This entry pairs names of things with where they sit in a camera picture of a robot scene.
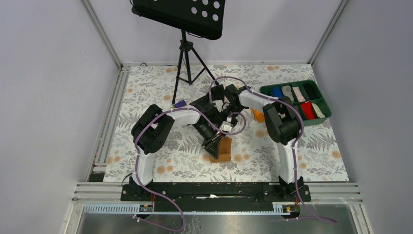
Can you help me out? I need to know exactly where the green divided organizer tray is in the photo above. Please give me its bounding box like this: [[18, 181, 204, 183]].
[[259, 79, 332, 126]]

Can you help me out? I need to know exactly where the pink rolled underwear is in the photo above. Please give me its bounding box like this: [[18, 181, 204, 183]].
[[293, 86, 305, 102]]

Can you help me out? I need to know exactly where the black music stand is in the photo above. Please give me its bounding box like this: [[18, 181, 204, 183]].
[[130, 0, 225, 104]]

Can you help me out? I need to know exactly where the light grey rolled underwear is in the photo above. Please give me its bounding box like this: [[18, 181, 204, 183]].
[[282, 85, 294, 102]]

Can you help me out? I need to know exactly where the red rolled underwear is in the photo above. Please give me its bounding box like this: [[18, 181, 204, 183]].
[[300, 101, 315, 120]]

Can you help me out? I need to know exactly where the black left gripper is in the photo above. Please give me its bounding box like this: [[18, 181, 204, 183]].
[[193, 123, 224, 160]]

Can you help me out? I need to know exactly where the black mounting base rail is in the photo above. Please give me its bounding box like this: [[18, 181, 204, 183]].
[[121, 182, 312, 213]]

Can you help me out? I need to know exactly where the black striped underwear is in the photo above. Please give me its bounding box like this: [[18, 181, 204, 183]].
[[190, 94, 224, 115]]

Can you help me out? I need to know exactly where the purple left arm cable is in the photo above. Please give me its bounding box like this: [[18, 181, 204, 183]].
[[133, 107, 247, 233]]

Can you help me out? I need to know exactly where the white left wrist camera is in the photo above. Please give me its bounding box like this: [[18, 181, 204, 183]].
[[219, 121, 234, 133]]

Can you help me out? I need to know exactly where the orange rolled cloth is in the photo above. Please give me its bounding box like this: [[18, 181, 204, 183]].
[[252, 109, 265, 123]]

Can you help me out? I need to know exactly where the purple yellow small block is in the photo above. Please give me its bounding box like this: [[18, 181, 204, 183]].
[[173, 100, 187, 108]]

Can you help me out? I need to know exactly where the brown boxer underwear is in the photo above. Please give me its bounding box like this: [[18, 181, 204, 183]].
[[209, 137, 232, 163]]

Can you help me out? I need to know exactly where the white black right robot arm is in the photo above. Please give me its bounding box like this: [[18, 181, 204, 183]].
[[207, 85, 303, 201]]

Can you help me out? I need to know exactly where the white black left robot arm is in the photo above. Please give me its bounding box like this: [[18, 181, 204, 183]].
[[131, 104, 225, 200]]

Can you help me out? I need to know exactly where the blue rolled underwear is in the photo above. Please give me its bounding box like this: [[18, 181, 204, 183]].
[[271, 86, 284, 98]]

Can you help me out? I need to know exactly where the floral patterned table mat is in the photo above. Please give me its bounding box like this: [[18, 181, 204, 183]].
[[103, 64, 350, 183]]

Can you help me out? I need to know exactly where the cream rolled underwear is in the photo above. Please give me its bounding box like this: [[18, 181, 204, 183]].
[[312, 103, 325, 118]]

